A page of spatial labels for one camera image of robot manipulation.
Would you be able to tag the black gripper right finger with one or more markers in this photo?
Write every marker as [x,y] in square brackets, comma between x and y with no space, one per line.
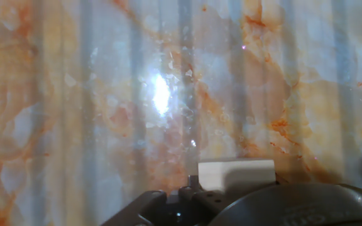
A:
[282,179]

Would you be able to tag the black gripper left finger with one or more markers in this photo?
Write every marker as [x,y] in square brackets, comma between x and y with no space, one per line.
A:
[184,207]

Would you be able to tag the light wooden block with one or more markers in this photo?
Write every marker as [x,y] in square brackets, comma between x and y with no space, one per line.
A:
[231,172]

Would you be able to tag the orange marble pattern mat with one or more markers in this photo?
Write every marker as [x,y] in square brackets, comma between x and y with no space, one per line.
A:
[74,94]

